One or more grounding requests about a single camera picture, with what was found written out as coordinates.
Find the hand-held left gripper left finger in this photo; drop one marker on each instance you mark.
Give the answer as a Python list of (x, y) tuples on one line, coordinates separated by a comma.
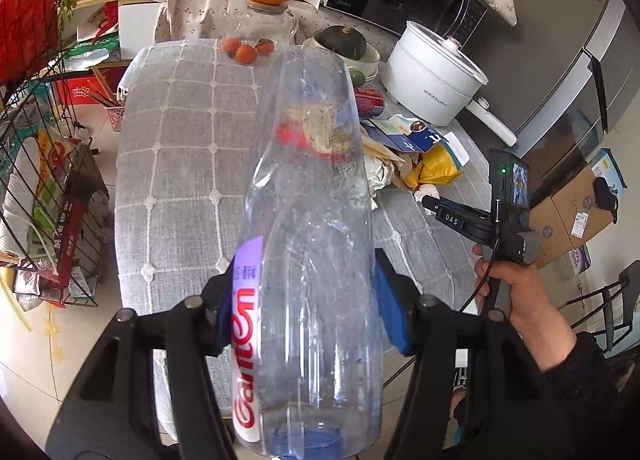
[(221, 331)]

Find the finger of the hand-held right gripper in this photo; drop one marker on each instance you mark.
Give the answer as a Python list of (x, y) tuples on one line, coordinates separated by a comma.
[(430, 202)]

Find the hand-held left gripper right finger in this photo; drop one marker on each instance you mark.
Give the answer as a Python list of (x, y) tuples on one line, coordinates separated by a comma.
[(392, 305)]

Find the white tissue ball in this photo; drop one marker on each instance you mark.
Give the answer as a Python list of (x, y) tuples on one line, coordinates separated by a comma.
[(426, 192)]

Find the yellow plastic bag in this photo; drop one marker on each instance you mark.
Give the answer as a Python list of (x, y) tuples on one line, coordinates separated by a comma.
[(435, 165)]

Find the white paper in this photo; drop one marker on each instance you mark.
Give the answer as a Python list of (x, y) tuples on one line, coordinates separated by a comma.
[(379, 174)]

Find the clear plastic bottle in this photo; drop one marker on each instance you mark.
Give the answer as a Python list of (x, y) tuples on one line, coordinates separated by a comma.
[(310, 250)]

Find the person's right forearm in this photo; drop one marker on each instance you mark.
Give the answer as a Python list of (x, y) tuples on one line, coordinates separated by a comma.
[(590, 400)]

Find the person's right hand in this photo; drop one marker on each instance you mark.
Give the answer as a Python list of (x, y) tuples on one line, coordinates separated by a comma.
[(525, 300)]

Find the cardboard box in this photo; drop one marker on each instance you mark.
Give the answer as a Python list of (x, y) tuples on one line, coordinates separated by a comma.
[(565, 220)]

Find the blue white box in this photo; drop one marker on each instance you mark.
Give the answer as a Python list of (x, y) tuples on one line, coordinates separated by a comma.
[(610, 167)]

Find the red drink can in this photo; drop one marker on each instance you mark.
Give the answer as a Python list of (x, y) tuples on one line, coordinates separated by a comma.
[(369, 101)]

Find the white electric pot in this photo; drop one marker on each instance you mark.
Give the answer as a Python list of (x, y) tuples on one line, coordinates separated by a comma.
[(430, 75)]

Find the grey refrigerator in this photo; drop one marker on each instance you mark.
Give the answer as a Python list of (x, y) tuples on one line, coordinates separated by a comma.
[(555, 70)]

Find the green lime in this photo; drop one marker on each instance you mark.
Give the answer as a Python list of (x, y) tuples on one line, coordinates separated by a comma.
[(358, 77)]

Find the stack of white bowls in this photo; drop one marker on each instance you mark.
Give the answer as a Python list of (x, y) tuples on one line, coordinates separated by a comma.
[(370, 62)]

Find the black metal chair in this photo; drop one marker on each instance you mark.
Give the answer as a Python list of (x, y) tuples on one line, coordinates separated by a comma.
[(607, 310)]

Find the grey checked tablecloth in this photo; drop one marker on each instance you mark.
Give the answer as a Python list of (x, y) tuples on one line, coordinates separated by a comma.
[(185, 165)]

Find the red printed box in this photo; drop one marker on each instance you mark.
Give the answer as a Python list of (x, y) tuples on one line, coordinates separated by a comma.
[(70, 230)]

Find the dark green squash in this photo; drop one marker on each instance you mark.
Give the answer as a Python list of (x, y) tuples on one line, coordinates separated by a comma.
[(342, 41)]

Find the small tangerine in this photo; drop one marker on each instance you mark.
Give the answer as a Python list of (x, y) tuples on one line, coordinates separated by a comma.
[(231, 46), (265, 47)]

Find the small red tomatoes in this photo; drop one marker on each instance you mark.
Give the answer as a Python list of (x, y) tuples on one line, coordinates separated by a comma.
[(246, 54)]

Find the pink basket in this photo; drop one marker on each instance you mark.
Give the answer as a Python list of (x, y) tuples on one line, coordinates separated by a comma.
[(116, 117)]

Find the glass jar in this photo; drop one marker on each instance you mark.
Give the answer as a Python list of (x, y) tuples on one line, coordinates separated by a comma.
[(265, 22)]

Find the red cloth decoration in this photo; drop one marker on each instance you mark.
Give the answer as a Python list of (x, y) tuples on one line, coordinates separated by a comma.
[(27, 25)]

